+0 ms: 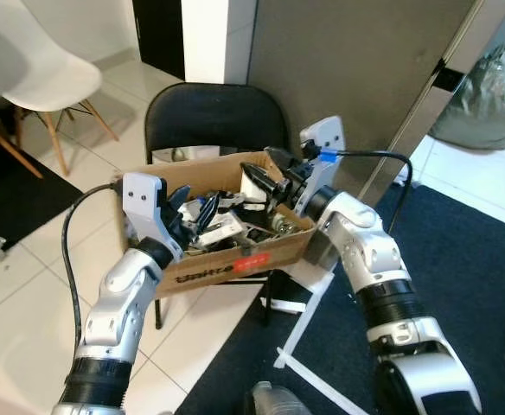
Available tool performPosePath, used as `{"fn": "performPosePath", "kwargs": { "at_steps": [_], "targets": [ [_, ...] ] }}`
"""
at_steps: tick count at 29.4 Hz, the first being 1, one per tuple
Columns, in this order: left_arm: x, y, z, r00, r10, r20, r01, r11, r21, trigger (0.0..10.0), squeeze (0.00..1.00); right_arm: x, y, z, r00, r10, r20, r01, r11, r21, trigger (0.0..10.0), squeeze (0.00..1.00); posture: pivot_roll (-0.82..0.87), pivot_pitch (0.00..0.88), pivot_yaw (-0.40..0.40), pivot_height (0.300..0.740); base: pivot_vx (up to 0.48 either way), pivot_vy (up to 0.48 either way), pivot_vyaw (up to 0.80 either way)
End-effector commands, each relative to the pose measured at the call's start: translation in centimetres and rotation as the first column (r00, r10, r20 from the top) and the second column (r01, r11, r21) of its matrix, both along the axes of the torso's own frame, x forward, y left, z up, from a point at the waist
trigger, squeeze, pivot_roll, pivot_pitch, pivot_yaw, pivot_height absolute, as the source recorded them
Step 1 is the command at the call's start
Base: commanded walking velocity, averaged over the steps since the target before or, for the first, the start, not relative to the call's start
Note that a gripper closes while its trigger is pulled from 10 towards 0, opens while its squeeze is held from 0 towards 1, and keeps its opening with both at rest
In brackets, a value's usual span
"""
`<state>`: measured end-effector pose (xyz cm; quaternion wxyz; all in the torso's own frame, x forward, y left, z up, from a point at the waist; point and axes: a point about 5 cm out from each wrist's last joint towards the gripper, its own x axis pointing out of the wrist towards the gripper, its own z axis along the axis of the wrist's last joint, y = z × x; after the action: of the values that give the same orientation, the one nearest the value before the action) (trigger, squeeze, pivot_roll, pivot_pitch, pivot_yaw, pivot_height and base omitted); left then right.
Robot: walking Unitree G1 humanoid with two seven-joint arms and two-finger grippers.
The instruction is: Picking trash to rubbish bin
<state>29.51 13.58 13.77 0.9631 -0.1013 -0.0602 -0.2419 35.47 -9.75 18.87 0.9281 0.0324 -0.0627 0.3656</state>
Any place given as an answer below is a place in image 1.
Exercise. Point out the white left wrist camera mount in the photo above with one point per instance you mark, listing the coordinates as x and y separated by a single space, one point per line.
142 203

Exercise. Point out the black folding chair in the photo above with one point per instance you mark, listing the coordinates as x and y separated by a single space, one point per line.
214 117

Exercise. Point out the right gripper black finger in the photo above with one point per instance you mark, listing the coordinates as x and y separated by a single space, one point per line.
270 186
284 162

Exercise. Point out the short white tape strip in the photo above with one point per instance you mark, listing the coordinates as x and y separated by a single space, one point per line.
289 305

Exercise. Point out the white shell chair wooden legs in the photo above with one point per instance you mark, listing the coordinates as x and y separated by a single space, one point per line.
6 143
36 60

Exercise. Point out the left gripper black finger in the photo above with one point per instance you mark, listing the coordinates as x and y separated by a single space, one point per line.
207 214
180 202

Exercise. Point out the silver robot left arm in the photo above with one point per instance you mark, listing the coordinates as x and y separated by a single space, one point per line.
118 303

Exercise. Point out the white plastic trash piece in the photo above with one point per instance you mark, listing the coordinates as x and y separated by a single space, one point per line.
222 232

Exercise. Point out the black rug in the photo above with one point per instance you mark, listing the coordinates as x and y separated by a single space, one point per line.
19 190

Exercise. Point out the grey robot right leg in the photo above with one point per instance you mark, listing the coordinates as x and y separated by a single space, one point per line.
278 402

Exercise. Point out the black door panel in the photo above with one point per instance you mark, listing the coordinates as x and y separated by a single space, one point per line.
157 35

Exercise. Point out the grey rubbish bag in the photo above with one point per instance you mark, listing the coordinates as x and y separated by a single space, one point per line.
486 104

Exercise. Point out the blue tape wrap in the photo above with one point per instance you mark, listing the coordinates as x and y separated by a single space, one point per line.
328 156

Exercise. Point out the grey partition panel metal frame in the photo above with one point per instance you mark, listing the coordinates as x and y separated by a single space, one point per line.
339 69

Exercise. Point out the brown cardboard box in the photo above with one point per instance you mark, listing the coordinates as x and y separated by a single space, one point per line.
201 275

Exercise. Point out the long white tape strip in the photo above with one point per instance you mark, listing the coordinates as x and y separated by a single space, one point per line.
309 320

